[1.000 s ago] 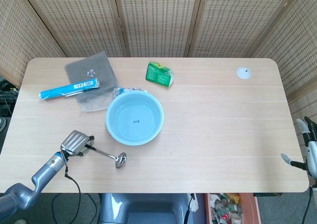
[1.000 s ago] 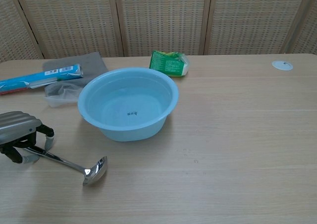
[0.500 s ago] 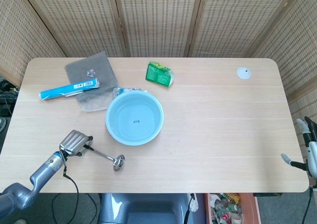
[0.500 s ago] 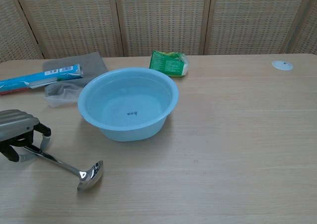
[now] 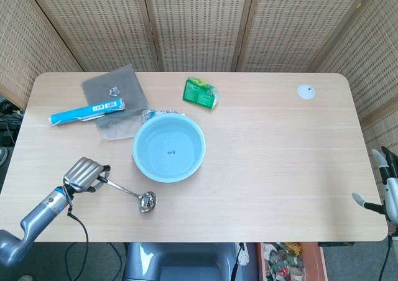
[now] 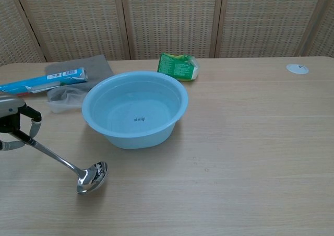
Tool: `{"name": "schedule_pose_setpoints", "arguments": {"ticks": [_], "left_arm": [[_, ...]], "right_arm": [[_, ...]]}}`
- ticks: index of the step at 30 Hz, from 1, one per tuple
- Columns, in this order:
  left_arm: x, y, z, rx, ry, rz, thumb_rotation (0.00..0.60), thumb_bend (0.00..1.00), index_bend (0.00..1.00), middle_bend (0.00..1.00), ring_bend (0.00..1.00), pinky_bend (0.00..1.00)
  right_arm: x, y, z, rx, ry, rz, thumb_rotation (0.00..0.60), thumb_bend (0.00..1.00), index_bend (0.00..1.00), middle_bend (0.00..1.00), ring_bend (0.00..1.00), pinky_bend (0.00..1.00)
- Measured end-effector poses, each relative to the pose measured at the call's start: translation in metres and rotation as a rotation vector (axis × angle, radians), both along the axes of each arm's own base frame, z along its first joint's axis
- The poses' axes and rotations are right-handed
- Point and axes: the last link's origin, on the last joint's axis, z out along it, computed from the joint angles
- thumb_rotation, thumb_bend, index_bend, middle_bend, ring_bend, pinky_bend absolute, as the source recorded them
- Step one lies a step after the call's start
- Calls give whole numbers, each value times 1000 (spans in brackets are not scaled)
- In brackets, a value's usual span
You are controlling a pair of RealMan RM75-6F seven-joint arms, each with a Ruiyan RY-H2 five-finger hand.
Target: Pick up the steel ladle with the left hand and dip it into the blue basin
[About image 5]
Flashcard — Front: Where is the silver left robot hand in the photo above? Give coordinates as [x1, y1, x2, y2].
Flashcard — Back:
[63, 157, 111, 194]

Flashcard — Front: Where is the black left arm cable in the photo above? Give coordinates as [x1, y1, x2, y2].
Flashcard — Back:
[63, 183, 91, 281]

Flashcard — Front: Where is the metal ladle black grip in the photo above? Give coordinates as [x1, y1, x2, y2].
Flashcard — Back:
[98, 174, 157, 214]

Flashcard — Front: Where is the clear plastic bag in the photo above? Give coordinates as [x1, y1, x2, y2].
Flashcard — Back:
[141, 108, 187, 130]

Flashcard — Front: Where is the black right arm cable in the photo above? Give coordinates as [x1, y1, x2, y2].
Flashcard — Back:
[377, 226, 398, 281]

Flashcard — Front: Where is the green snack packet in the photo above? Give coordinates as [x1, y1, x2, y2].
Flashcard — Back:
[182, 77, 221, 111]

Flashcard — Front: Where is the blue foil roll box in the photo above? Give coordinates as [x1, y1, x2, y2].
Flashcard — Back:
[50, 97, 126, 127]

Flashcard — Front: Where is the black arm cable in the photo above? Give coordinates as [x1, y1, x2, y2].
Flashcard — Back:
[63, 183, 91, 281]
[377, 226, 398, 281]

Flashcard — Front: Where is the grey cloth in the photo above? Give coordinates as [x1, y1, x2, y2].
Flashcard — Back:
[81, 63, 149, 142]

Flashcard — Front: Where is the light blue bowl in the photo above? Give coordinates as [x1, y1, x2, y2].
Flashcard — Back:
[132, 113, 206, 183]

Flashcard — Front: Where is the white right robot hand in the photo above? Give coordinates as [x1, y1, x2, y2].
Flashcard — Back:
[351, 146, 398, 224]

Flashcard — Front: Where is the black floor equipment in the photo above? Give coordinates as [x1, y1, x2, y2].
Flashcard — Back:
[0, 93, 26, 170]

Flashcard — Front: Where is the white cable grommet cap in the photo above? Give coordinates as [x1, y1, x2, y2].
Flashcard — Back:
[297, 83, 316, 101]

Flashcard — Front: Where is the woven folding screen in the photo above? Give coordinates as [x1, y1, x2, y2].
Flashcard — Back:
[0, 0, 398, 182]

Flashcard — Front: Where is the orange bin with trash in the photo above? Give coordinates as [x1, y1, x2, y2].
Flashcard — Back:
[256, 241, 328, 281]

